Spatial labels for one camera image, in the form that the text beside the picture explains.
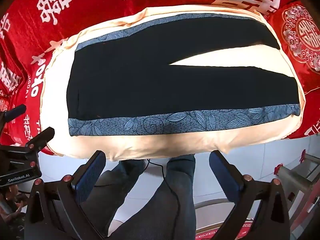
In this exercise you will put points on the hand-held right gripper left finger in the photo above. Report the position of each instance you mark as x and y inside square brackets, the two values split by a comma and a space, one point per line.
[90, 177]

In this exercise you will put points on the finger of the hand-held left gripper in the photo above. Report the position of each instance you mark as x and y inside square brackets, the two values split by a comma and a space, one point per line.
[15, 111]
[41, 136]

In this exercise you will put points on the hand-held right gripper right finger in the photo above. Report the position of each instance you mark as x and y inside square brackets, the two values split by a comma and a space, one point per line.
[225, 177]

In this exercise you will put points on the black pants with blue stripe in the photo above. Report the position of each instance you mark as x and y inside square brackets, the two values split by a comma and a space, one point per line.
[125, 80]

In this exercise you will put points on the person's left leg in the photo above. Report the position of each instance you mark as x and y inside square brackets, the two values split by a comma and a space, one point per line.
[110, 187]

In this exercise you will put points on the red patterned mat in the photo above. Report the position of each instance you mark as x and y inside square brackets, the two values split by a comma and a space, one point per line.
[207, 235]

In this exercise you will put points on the cream cushion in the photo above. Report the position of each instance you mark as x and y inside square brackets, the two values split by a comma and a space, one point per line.
[150, 147]

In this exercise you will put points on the person legs in jeans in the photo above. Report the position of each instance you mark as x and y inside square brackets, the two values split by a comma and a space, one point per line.
[160, 205]

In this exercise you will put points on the red embroidered pillow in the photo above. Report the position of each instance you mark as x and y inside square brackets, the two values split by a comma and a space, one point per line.
[287, 60]

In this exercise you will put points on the red printed blanket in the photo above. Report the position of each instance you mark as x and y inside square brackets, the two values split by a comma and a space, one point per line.
[100, 5]

